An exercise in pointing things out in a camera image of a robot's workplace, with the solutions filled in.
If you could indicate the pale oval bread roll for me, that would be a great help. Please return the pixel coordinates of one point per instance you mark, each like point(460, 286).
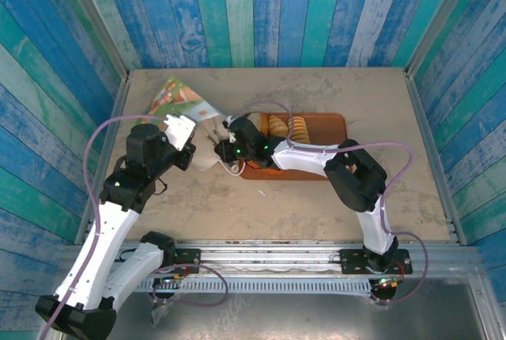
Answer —
point(260, 122)

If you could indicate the reddish brown bread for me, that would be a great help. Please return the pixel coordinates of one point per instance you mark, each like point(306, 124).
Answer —
point(255, 166)

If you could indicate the golden croissant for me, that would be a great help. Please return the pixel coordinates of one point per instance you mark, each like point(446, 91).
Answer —
point(278, 126)

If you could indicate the ridged golden bread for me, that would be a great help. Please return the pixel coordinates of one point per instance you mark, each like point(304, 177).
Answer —
point(299, 129)

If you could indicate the white printed paper bag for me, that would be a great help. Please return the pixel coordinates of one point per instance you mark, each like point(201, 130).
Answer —
point(178, 95)

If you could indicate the brown plastic tray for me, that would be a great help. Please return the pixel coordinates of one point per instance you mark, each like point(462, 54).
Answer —
point(328, 126)

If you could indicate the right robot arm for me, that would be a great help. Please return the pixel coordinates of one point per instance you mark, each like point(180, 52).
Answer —
point(300, 156)

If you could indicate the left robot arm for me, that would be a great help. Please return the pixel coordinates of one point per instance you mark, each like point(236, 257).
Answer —
point(110, 221)

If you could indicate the small white paper scrap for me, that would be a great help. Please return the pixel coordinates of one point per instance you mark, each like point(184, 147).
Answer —
point(261, 192)

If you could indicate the small circuit board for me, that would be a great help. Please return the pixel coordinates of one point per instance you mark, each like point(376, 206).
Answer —
point(385, 284)
point(168, 280)

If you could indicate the clear plastic wrap piece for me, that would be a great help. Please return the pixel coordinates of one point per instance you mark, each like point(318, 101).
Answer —
point(158, 310)

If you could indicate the grey steel sheet panel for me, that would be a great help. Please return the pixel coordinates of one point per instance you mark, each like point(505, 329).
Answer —
point(296, 316)

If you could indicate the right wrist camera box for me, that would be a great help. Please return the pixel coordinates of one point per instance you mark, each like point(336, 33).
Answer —
point(228, 122)

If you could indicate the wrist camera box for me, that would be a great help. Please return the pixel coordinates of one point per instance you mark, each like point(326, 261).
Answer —
point(228, 122)
point(180, 130)

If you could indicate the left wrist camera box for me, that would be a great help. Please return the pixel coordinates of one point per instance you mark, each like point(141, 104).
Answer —
point(180, 130)

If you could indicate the aluminium table edge rail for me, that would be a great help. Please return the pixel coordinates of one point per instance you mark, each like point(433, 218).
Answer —
point(103, 158)
point(415, 91)

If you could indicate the aluminium mounting rail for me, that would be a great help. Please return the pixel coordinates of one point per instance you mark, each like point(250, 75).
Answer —
point(276, 257)

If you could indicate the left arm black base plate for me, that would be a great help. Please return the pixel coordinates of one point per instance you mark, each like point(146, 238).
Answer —
point(187, 261)

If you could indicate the aluminium corner post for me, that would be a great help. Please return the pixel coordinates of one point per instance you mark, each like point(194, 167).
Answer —
point(446, 12)
point(91, 12)

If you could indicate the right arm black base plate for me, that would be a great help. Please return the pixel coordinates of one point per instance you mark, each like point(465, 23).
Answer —
point(352, 263)

